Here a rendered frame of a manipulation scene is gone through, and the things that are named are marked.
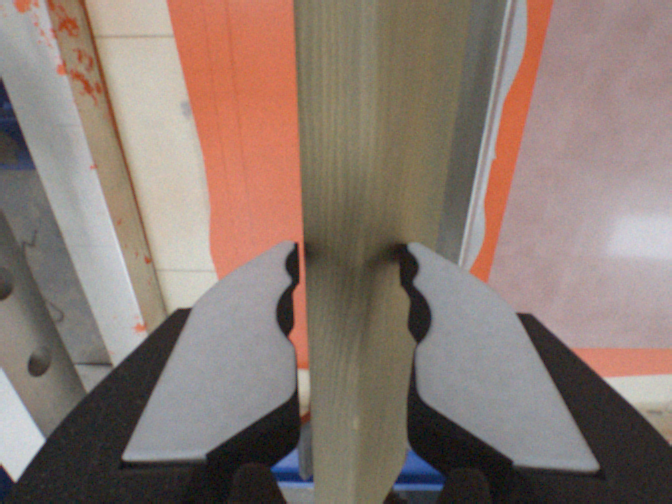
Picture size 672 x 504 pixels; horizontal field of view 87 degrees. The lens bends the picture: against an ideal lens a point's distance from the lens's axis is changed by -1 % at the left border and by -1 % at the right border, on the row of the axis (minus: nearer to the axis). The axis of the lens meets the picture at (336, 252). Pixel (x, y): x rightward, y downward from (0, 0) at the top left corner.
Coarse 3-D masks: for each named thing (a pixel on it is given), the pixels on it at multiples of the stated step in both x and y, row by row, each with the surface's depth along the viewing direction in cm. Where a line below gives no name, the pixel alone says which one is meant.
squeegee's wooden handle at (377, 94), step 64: (320, 0) 9; (384, 0) 9; (448, 0) 11; (320, 64) 10; (384, 64) 9; (448, 64) 12; (320, 128) 11; (384, 128) 10; (448, 128) 14; (320, 192) 12; (384, 192) 11; (320, 256) 13; (384, 256) 13; (320, 320) 14; (384, 320) 14; (320, 384) 16; (384, 384) 17; (320, 448) 18; (384, 448) 20
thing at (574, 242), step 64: (256, 192) 26; (512, 192) 26; (576, 192) 26; (640, 192) 25; (256, 256) 29; (512, 256) 28; (576, 256) 28; (640, 256) 28; (576, 320) 31; (640, 320) 31
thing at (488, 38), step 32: (480, 0) 12; (512, 0) 12; (480, 32) 13; (480, 64) 13; (480, 96) 14; (480, 128) 14; (480, 160) 15; (448, 192) 16; (448, 224) 16; (448, 256) 17
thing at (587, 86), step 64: (192, 0) 21; (256, 0) 20; (576, 0) 20; (640, 0) 20; (192, 64) 22; (256, 64) 22; (576, 64) 22; (640, 64) 22; (256, 128) 24; (512, 128) 24; (576, 128) 23; (640, 128) 23
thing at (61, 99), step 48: (0, 0) 18; (48, 0) 18; (0, 48) 19; (48, 48) 19; (96, 48) 22; (48, 96) 20; (96, 96) 22; (48, 144) 21; (96, 144) 22; (48, 192) 23; (96, 192) 22; (96, 240) 24; (144, 240) 27; (96, 288) 26; (144, 288) 28; (144, 336) 28
